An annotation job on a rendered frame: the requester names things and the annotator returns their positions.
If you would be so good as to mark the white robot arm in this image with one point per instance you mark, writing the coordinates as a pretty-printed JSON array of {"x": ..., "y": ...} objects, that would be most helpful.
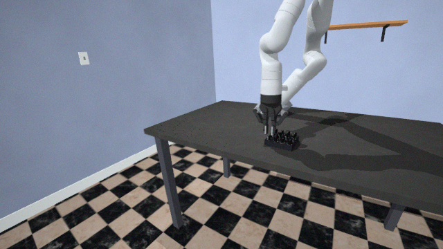
[{"x": 319, "y": 16}]

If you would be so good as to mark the black knob box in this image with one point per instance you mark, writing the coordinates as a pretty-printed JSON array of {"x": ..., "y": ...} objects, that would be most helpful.
[{"x": 282, "y": 140}]

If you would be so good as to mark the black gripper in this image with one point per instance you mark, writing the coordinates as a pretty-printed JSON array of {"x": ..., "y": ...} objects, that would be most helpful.
[{"x": 270, "y": 106}]

